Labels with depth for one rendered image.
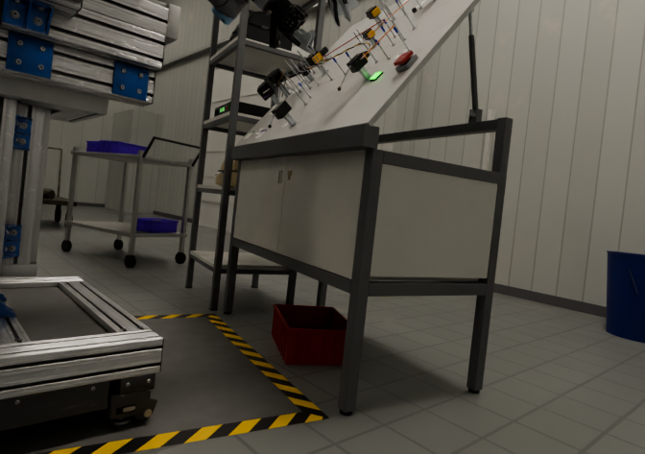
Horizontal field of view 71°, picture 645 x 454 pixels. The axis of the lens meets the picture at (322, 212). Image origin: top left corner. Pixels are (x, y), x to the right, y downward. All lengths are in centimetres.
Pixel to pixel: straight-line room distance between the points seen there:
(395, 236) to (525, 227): 295
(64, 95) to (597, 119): 373
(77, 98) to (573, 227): 364
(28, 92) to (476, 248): 142
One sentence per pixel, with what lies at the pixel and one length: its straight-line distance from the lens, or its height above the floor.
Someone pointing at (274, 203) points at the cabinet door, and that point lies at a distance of 191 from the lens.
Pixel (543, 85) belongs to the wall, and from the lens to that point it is 445.
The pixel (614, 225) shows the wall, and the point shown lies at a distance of 407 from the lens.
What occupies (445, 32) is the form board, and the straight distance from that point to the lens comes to 159.
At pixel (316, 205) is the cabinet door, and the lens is 159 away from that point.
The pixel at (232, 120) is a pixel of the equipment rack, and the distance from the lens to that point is 245.
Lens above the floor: 62
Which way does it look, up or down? 1 degrees down
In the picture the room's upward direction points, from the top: 6 degrees clockwise
